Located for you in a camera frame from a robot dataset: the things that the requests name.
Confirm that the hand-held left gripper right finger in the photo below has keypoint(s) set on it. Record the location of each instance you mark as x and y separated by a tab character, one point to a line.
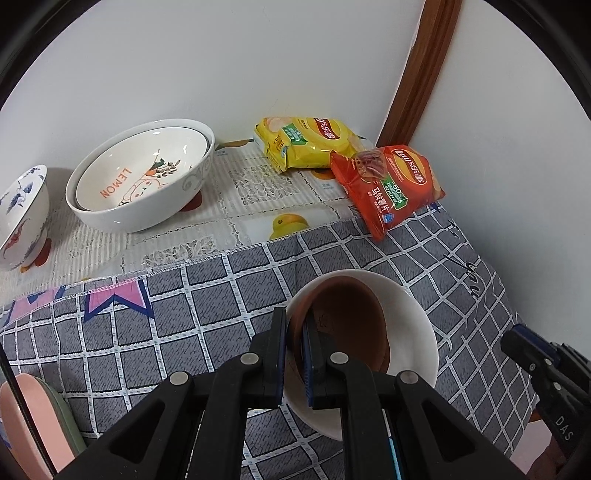
308	369

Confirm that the pink plate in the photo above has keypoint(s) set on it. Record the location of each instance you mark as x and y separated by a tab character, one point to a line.
32	424

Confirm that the large white lemon bowl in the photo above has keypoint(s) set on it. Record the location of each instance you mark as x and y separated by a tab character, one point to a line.
152	212

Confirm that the crane print large bowl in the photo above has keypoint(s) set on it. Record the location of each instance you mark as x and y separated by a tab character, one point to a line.
27	217

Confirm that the small white grey-pattern bowl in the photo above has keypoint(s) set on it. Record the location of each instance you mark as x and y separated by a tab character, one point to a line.
411	332

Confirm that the grey checked blanket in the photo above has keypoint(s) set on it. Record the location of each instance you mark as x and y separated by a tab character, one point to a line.
207	295

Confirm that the white lace tablecloth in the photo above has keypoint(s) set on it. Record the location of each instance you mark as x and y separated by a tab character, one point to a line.
240	184

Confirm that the brown wooden door frame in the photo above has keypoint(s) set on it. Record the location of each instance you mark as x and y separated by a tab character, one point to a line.
425	60

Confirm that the yellow chip packet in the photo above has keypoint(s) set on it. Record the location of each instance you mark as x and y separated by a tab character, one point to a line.
304	147

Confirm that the small brown bowl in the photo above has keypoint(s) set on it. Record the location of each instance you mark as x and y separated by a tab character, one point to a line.
351	314

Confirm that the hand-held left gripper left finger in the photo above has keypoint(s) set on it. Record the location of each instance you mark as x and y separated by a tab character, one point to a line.
279	369

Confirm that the white lemon print bowl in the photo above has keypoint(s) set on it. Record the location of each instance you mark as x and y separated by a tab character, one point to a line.
138	166

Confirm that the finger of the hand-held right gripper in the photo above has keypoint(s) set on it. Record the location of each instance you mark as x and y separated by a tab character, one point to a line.
526	344

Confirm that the green plate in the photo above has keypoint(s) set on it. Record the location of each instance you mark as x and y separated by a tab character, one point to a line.
69	424

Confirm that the red chip packet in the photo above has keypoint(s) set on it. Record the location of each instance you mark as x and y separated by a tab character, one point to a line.
392	194

